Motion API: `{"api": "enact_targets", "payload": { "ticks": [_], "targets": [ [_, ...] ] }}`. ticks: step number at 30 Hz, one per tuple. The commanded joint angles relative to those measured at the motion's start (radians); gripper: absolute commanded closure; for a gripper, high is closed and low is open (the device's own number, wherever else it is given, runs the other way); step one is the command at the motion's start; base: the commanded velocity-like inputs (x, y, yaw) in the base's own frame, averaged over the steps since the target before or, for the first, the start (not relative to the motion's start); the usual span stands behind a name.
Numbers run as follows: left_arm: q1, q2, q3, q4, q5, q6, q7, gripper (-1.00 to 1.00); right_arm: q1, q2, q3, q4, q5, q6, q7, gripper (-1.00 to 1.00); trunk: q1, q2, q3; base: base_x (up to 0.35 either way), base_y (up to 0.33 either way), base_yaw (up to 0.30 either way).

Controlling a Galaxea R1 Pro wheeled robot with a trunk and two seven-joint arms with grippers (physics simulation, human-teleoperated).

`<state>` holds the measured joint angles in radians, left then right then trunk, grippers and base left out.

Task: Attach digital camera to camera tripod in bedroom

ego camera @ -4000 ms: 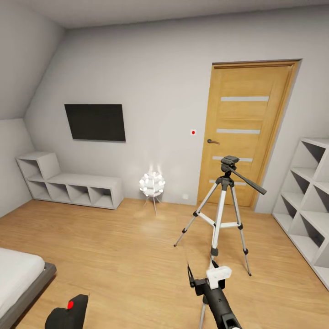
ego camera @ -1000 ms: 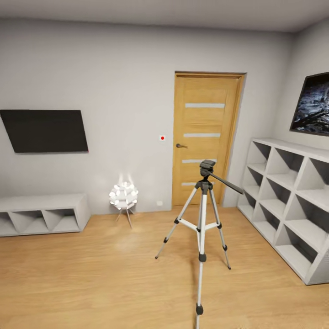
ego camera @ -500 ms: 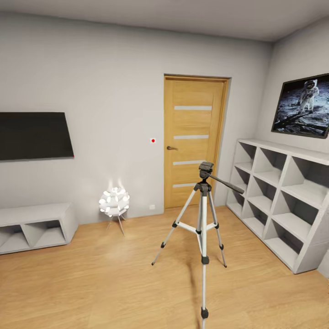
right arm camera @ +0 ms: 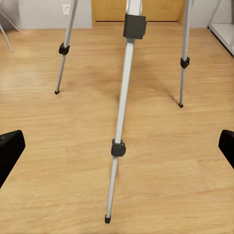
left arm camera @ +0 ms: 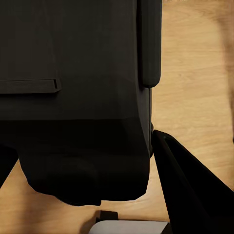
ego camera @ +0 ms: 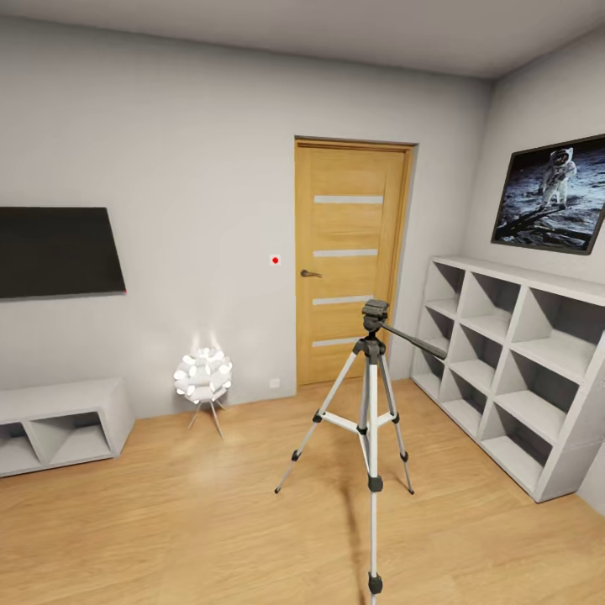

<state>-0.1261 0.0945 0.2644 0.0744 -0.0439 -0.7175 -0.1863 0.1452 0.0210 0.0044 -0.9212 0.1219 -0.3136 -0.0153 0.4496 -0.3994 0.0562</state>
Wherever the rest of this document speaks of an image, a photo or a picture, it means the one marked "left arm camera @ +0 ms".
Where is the digital camera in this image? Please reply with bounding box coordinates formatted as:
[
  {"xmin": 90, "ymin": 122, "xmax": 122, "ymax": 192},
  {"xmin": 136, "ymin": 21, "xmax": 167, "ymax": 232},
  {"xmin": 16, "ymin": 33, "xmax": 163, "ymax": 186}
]
[{"xmin": 0, "ymin": 0, "xmax": 162, "ymax": 206}]

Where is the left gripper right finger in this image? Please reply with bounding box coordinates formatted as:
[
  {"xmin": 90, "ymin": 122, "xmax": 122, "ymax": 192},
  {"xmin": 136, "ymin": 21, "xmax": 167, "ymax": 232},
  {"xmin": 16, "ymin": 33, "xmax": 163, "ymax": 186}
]
[{"xmin": 153, "ymin": 130, "xmax": 234, "ymax": 234}]

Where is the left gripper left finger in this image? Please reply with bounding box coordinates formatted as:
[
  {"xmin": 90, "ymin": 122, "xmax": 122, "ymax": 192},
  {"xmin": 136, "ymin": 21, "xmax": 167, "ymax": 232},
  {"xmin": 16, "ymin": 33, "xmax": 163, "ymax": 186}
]
[{"xmin": 0, "ymin": 145, "xmax": 19, "ymax": 188}]

